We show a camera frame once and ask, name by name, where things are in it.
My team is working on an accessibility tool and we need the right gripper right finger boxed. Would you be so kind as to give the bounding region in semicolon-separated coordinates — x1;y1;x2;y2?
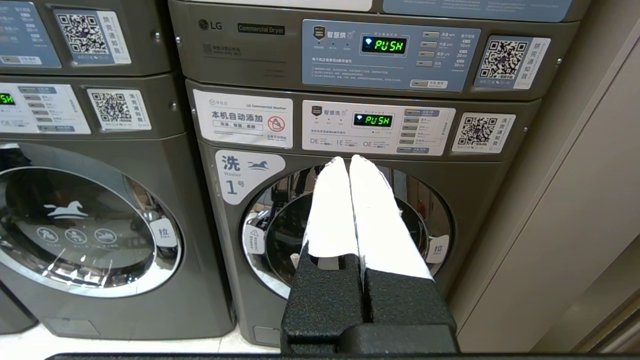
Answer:
349;154;459;354

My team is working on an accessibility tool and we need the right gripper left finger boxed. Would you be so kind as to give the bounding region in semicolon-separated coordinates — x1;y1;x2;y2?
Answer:
280;156;372;355

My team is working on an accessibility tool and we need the grey front-load washing machine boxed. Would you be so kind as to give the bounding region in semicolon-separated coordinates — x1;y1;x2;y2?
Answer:
185;78;542;348
0;72;236;341

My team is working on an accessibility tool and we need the grey commercial dryer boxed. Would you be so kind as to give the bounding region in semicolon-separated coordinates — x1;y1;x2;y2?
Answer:
0;0;173;77
167;0;591;102

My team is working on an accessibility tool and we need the round chrome washer door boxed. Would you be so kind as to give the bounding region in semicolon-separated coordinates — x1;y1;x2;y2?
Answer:
0;143;184;299
240;160;455;301

